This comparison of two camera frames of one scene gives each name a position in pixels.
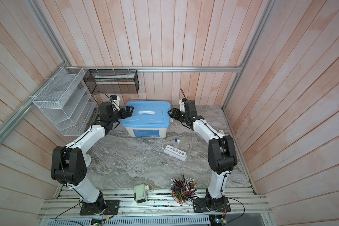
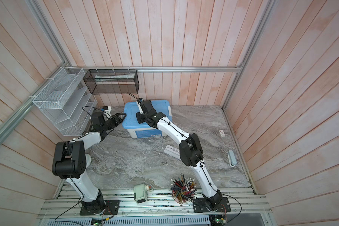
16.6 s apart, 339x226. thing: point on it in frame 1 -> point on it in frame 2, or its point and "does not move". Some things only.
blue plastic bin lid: (148, 114) does not move
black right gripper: (175, 113) -> (139, 116)
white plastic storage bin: (145, 132) does not move
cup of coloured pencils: (183, 189) does not move
